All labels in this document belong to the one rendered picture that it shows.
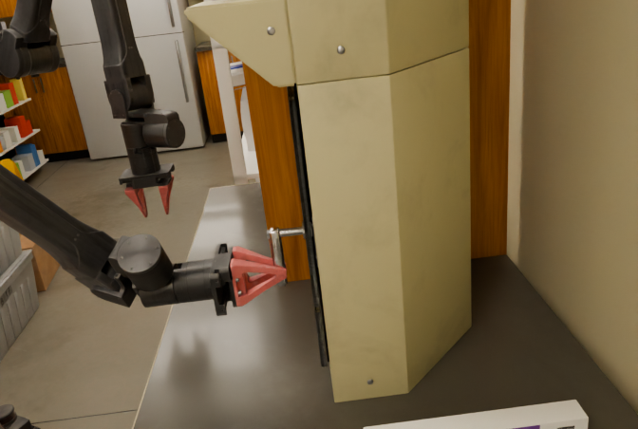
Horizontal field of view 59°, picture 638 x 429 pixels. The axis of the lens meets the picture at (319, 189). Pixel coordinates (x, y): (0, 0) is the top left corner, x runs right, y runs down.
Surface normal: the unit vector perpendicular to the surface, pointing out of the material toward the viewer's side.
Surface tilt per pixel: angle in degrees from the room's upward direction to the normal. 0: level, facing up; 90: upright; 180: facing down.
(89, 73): 90
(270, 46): 90
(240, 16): 90
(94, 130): 90
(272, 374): 0
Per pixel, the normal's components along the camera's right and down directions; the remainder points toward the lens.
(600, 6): -0.99, 0.12
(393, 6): 0.75, 0.16
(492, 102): 0.07, 0.35
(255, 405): -0.11, -0.93
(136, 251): -0.06, -0.57
